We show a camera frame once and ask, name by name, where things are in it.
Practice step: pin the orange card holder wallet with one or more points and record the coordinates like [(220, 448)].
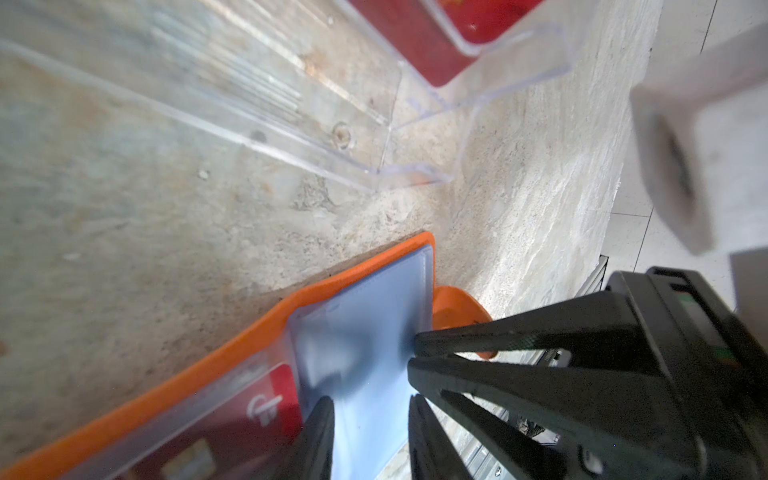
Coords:
[(326, 368)]

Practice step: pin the right clear card display stand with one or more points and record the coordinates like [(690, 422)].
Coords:
[(457, 54)]

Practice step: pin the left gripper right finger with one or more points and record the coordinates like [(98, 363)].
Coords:
[(432, 454)]

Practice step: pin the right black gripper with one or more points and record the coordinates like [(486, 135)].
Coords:
[(577, 423)]

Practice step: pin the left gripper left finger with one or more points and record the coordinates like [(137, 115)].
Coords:
[(310, 457)]

